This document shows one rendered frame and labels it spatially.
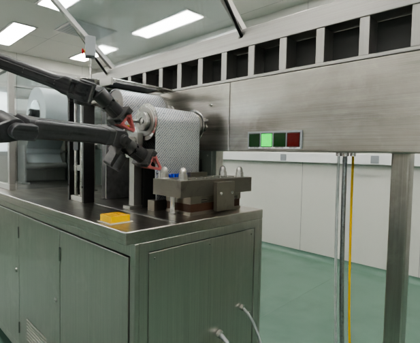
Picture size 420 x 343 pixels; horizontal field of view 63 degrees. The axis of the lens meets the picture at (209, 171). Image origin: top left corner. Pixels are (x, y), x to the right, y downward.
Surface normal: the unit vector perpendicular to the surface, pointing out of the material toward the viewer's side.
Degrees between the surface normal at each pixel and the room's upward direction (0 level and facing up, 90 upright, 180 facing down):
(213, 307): 90
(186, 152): 90
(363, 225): 90
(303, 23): 90
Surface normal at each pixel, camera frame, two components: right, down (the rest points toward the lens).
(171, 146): 0.72, 0.05
